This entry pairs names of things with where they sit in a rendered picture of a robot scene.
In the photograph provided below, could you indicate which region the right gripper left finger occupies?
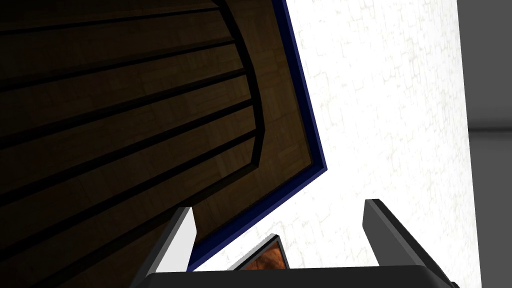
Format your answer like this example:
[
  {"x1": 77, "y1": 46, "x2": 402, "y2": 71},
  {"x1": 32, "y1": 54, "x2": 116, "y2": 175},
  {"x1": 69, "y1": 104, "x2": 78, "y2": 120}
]
[{"x1": 129, "y1": 206, "x2": 199, "y2": 288}]

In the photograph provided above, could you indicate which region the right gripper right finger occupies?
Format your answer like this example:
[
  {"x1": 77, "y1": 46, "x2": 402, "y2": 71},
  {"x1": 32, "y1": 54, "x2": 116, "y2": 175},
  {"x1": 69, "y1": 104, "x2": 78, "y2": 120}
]
[{"x1": 362, "y1": 198, "x2": 461, "y2": 288}]

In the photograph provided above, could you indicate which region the framed orange picture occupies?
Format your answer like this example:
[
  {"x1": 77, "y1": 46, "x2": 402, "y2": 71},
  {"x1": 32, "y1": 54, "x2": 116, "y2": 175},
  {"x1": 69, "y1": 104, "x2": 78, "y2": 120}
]
[{"x1": 227, "y1": 233, "x2": 291, "y2": 271}]

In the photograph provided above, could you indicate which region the brown wooden door leaf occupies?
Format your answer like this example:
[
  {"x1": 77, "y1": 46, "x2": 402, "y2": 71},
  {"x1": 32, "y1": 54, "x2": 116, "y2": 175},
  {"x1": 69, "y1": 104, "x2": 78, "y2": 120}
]
[{"x1": 0, "y1": 0, "x2": 313, "y2": 288}]

